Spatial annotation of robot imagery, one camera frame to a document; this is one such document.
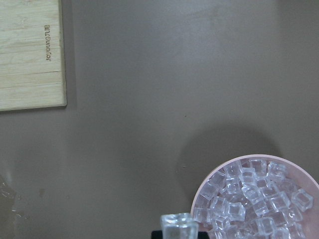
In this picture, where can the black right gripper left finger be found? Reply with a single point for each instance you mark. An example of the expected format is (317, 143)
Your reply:
(156, 235)

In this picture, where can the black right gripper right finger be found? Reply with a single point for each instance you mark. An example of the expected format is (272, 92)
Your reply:
(202, 235)

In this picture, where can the clear ice cube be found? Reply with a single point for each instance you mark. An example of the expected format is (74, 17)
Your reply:
(179, 226)

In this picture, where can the pink bowl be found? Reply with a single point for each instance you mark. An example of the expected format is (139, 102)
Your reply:
(258, 197)

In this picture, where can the bamboo cutting board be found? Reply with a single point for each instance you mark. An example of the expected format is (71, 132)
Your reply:
(32, 64)

